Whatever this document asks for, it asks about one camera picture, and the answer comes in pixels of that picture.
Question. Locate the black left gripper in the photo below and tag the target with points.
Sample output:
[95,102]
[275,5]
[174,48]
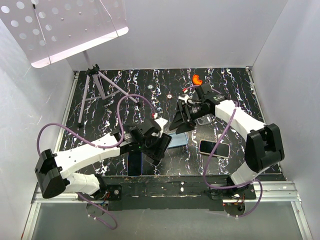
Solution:
[157,153]

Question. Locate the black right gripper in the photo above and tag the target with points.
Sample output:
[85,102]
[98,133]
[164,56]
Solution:
[180,120]

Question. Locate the blue phone case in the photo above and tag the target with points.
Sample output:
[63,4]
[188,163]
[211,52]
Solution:
[178,140]

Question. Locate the lilac phone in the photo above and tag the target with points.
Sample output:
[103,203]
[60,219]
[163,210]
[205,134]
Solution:
[152,161]

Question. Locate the pink phone case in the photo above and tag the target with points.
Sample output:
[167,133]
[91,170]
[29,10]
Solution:
[200,147]

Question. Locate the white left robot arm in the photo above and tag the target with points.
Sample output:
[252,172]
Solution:
[57,172]

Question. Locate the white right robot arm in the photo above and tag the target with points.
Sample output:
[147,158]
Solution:
[263,142]

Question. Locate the clear magnetic phone case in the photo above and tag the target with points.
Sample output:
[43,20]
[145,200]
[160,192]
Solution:
[204,120]

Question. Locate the purple edged black phone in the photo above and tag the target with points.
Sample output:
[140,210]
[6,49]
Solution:
[134,164]

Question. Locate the orange curved plastic part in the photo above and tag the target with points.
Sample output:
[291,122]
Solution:
[196,80]

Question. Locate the perforated music stand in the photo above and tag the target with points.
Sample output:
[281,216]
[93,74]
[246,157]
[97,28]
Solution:
[49,31]

